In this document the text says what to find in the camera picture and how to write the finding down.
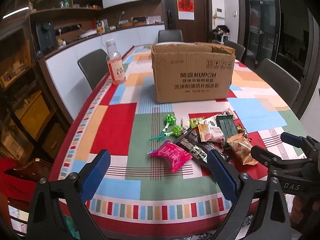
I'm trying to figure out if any brown crinkled snack packet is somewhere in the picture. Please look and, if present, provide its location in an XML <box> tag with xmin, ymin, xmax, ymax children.
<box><xmin>227</xmin><ymin>133</ymin><xmax>258</xmax><ymax>166</ymax></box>

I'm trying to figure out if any white orange Denmark snack packet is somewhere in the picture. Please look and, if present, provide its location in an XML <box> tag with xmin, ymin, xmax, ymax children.
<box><xmin>198</xmin><ymin>124</ymin><xmax>225</xmax><ymax>143</ymax></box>

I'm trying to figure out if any pink snack packet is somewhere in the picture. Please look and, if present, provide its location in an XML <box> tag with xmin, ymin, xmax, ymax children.
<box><xmin>148</xmin><ymin>140</ymin><xmax>193</xmax><ymax>173</ymax></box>

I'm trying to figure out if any right hand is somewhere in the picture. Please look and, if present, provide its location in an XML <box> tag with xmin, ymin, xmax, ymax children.
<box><xmin>290</xmin><ymin>196</ymin><xmax>309</xmax><ymax>232</ymax></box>

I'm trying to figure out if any gold foil wrapped candy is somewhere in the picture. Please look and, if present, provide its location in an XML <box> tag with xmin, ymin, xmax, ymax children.
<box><xmin>236</xmin><ymin>124</ymin><xmax>252</xmax><ymax>142</ymax></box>

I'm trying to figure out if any dark chair right near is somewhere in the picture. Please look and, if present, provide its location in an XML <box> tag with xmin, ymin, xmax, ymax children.
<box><xmin>255</xmin><ymin>59</ymin><xmax>300</xmax><ymax>107</ymax></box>

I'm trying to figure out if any dark chair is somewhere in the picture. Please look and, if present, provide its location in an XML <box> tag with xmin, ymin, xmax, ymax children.
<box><xmin>255</xmin><ymin>59</ymin><xmax>300</xmax><ymax>107</ymax></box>
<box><xmin>224</xmin><ymin>40</ymin><xmax>246</xmax><ymax>61</ymax></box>
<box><xmin>78</xmin><ymin>49</ymin><xmax>108</xmax><ymax>90</ymax></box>

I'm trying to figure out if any black long snack packet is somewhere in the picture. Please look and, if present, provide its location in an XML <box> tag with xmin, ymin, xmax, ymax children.
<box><xmin>173</xmin><ymin>128</ymin><xmax>232</xmax><ymax>168</ymax></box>

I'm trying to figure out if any colourful patchwork tablecloth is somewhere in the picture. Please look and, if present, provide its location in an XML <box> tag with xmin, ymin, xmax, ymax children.
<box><xmin>48</xmin><ymin>41</ymin><xmax>308</xmax><ymax>238</ymax></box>

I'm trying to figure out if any dark green snack bar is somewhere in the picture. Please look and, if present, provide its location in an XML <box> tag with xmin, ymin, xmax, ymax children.
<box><xmin>216</xmin><ymin>115</ymin><xmax>238</xmax><ymax>148</ymax></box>

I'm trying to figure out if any white red flat snack packet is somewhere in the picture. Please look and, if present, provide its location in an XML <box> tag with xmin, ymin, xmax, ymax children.
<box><xmin>203</xmin><ymin>107</ymin><xmax>238</xmax><ymax>128</ymax></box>

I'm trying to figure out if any yellow green candy packet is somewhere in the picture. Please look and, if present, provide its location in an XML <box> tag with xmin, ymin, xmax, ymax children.
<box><xmin>189</xmin><ymin>116</ymin><xmax>204</xmax><ymax>128</ymax></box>

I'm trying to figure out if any lower green lollipop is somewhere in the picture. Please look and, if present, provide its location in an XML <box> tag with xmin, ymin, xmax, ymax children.
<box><xmin>149</xmin><ymin>125</ymin><xmax>184</xmax><ymax>141</ymax></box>

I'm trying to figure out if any green lollipop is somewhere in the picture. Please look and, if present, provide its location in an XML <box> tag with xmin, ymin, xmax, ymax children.
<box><xmin>160</xmin><ymin>114</ymin><xmax>176</xmax><ymax>135</ymax></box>
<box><xmin>149</xmin><ymin>125</ymin><xmax>184</xmax><ymax>141</ymax></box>

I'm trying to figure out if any clear wrapped white candy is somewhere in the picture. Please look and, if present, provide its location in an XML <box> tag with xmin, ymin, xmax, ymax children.
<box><xmin>181</xmin><ymin>116</ymin><xmax>190</xmax><ymax>131</ymax></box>

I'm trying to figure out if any upper green lollipop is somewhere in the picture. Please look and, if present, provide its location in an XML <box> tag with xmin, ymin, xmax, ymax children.
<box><xmin>160</xmin><ymin>114</ymin><xmax>176</xmax><ymax>135</ymax></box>

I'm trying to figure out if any dark chair right far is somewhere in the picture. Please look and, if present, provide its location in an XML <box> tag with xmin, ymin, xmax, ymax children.
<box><xmin>224</xmin><ymin>40</ymin><xmax>246</xmax><ymax>61</ymax></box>

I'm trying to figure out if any brown cardboard box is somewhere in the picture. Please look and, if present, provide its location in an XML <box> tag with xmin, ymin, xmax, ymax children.
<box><xmin>151</xmin><ymin>42</ymin><xmax>235</xmax><ymax>103</ymax></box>

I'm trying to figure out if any dark chair left side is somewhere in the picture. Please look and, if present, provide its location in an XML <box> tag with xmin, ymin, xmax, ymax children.
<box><xmin>78</xmin><ymin>49</ymin><xmax>108</xmax><ymax>90</ymax></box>

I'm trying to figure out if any black glass sliding door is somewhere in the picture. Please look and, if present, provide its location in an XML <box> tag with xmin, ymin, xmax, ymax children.
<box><xmin>245</xmin><ymin>0</ymin><xmax>281</xmax><ymax>69</ymax></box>

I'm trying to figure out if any pink drink bottle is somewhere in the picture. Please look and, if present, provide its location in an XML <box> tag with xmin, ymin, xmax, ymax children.
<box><xmin>106</xmin><ymin>38</ymin><xmax>126</xmax><ymax>85</ymax></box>

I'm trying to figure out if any dark wooden door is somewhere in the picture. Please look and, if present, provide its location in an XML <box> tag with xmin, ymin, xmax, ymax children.
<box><xmin>162</xmin><ymin>0</ymin><xmax>213</xmax><ymax>42</ymax></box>

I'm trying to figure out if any dark chair far end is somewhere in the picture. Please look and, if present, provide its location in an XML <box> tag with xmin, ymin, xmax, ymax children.
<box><xmin>158</xmin><ymin>30</ymin><xmax>183</xmax><ymax>43</ymax></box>

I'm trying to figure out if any red fu door poster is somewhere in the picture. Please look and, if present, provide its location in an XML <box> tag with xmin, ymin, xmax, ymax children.
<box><xmin>177</xmin><ymin>0</ymin><xmax>195</xmax><ymax>21</ymax></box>

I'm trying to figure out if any black wall appliance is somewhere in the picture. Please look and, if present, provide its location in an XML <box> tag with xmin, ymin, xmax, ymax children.
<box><xmin>35</xmin><ymin>22</ymin><xmax>57</xmax><ymax>51</ymax></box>

